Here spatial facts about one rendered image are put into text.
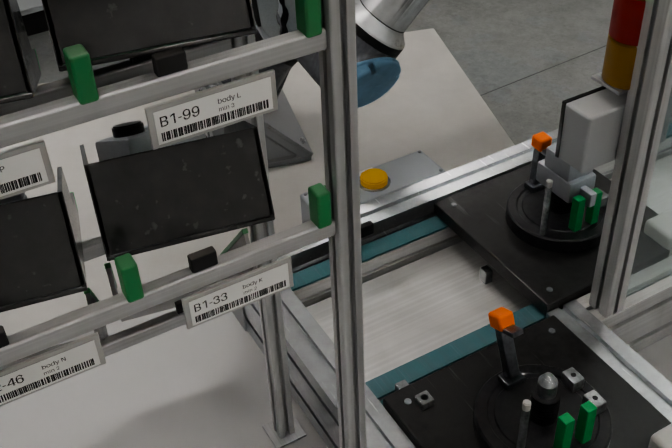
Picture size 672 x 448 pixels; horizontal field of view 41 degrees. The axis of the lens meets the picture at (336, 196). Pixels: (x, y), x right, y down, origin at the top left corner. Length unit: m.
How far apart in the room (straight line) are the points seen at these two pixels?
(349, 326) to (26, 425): 0.56
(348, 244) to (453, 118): 0.95
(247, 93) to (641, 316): 0.73
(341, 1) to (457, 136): 1.02
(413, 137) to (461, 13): 2.40
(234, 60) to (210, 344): 0.71
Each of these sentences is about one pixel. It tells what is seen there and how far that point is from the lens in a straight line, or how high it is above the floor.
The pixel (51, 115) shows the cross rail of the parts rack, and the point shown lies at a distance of 0.55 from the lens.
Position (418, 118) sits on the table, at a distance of 1.64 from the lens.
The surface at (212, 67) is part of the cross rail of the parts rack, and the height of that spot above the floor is 1.47.
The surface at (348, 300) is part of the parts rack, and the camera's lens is 0.74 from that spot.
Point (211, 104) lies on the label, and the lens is 0.58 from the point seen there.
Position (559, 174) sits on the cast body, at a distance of 1.18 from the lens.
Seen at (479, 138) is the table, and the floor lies 0.86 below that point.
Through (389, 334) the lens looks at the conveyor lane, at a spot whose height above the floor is 0.92.
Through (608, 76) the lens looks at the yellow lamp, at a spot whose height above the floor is 1.27.
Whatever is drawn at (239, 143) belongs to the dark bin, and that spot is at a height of 1.36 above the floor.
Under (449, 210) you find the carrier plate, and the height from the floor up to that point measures 0.97.
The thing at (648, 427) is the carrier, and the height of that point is 0.97.
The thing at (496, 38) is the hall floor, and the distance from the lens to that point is 3.78.
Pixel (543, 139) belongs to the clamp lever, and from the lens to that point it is 1.21.
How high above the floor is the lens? 1.74
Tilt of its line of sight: 37 degrees down
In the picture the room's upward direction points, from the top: 3 degrees counter-clockwise
